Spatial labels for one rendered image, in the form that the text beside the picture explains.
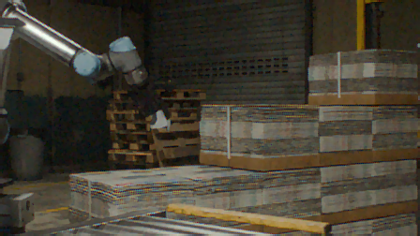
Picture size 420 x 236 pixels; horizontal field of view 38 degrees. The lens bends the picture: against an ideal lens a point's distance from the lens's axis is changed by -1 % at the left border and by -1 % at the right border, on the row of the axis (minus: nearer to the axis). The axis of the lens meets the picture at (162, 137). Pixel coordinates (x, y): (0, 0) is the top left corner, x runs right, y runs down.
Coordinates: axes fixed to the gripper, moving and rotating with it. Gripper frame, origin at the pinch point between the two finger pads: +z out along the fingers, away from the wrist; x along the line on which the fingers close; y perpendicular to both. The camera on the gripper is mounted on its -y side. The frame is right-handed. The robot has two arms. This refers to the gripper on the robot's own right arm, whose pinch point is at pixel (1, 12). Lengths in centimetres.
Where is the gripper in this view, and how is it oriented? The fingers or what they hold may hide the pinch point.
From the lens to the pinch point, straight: 114.6
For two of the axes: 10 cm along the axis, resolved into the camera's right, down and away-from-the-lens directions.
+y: -0.7, 10.0, -0.6
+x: -5.3, -0.9, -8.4
